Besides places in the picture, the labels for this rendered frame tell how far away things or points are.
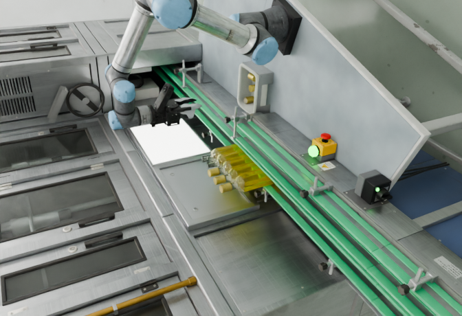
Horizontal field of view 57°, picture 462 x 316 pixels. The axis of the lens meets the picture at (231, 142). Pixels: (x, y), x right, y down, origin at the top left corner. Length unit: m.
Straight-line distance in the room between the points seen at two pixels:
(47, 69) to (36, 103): 0.21
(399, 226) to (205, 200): 0.83
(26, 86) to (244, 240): 1.47
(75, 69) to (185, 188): 1.00
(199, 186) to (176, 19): 0.85
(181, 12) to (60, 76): 1.29
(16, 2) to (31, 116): 2.74
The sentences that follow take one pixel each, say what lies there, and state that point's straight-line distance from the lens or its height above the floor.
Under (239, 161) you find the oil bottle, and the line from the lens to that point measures 1.89.
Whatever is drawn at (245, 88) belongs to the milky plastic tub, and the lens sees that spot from 2.17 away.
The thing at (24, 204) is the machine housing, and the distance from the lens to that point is 2.10.
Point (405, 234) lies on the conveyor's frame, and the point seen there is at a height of 0.83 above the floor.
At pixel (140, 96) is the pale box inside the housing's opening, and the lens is 2.84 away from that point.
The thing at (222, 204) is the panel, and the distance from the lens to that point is 1.89.
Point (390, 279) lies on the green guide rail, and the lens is 1.46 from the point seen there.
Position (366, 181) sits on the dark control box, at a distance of 1.53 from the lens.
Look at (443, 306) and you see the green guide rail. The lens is 1.35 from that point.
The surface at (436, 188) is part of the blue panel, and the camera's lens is 1.78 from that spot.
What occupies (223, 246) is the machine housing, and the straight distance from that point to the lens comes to 1.75.
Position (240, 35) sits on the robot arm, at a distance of 1.59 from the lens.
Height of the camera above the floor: 1.82
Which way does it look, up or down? 25 degrees down
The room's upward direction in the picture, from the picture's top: 103 degrees counter-clockwise
